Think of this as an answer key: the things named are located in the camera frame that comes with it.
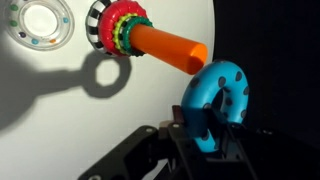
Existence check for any yellow-green beaded toy ring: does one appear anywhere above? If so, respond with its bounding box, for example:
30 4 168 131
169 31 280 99
112 12 139 56

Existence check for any clear ring with coloured beads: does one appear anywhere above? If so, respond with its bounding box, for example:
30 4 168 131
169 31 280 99
3 0 76 52

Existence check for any orange peg striped-base stacking stand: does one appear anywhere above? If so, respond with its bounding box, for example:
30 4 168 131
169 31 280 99
85 0 209 76

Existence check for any dark green toy ring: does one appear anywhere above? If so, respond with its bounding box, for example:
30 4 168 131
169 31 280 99
121 16 154 57

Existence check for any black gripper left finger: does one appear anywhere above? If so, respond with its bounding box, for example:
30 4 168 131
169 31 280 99
77 104 204 180

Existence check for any red ridged toy ring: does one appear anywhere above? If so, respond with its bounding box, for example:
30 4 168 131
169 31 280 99
98 0 149 58

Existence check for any blue dotted toy ring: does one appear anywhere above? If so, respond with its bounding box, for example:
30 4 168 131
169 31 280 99
180 59 251 154

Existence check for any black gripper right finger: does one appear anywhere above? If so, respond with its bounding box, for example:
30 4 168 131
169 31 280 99
203 109 268 180

